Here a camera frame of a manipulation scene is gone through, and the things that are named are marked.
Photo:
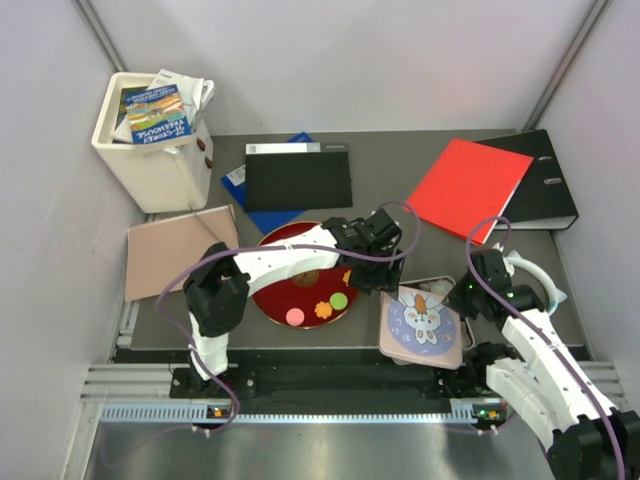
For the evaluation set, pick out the green sandwich cookie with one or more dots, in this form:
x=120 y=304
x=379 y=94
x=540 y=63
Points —
x=338 y=301

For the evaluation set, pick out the red folder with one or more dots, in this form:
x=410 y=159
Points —
x=468 y=183

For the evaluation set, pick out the orange flower cookie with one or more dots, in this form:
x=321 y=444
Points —
x=346 y=278
x=323 y=310

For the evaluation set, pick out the orange flower cookie right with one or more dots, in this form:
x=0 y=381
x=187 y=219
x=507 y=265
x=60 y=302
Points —
x=346 y=278

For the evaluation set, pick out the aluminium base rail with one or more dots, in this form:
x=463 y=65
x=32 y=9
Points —
x=141 y=394

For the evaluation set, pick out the black folder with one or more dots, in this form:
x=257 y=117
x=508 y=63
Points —
x=297 y=176

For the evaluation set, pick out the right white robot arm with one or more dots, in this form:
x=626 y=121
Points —
x=583 y=434

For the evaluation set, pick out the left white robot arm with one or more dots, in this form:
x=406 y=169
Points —
x=217 y=291

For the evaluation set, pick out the silver tin lid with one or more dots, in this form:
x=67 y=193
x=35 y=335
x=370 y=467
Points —
x=420 y=325

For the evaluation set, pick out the white paper stack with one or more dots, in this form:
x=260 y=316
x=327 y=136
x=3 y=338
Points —
x=196 y=93

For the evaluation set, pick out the cookie tin with paper cups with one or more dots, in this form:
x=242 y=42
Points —
x=440 y=285

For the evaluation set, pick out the red round lacquer tray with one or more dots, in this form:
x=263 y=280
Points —
x=304 y=291

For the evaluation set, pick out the pink sandwich cookie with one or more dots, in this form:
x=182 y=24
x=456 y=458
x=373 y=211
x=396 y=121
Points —
x=295 y=317

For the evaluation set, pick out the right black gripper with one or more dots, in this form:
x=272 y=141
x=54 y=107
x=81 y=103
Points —
x=454 y=300

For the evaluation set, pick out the black ring binder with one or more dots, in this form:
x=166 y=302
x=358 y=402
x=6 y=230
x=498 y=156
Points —
x=543 y=200

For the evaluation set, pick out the white storage bin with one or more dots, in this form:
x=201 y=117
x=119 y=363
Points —
x=164 y=177

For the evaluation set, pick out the orange flower cookie lower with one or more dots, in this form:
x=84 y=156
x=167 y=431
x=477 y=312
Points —
x=323 y=310

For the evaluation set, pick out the blue illustrated booklet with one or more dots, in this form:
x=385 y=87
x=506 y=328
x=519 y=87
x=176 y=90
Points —
x=157 y=115

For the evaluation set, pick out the teal macaron upper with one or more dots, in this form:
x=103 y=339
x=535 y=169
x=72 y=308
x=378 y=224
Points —
x=513 y=261

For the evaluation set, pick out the pink notebook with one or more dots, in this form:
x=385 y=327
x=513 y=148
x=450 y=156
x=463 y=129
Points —
x=158 y=251

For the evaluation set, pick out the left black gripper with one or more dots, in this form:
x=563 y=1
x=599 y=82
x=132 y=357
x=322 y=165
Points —
x=385 y=280

